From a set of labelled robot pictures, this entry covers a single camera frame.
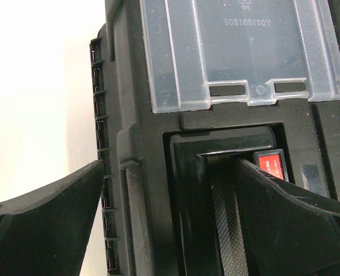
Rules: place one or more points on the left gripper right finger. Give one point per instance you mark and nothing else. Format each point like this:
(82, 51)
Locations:
(292, 231)

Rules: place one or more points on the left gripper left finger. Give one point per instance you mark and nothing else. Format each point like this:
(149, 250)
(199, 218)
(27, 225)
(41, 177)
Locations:
(46, 231)

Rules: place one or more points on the black plastic toolbox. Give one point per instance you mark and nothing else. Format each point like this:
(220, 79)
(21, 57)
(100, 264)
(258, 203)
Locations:
(184, 89)

